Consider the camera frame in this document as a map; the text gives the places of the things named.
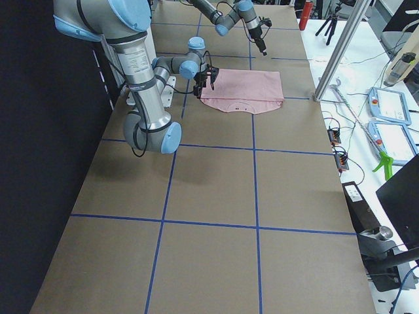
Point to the aluminium frame post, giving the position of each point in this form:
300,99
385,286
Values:
342,44

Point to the blue teach pendant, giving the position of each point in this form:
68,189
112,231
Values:
394,139
389,105

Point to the blue teach pendant far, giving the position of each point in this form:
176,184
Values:
389,105

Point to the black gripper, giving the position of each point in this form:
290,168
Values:
200,79
256,33

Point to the pink Snoopy t-shirt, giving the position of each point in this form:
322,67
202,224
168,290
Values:
248,91

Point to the clear water bottle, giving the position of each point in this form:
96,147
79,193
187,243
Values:
400,67

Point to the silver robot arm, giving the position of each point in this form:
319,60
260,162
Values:
123,25
240,11

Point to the black clamp stand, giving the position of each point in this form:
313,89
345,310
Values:
386,264

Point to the black monitor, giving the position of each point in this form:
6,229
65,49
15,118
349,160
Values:
399,200

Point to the blue teach pendant near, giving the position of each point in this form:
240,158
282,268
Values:
394,139

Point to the orange black electronics box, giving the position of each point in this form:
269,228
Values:
334,136

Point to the black tripod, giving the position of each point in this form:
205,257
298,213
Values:
330,23

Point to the red cylinder bottle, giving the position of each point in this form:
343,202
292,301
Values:
306,12

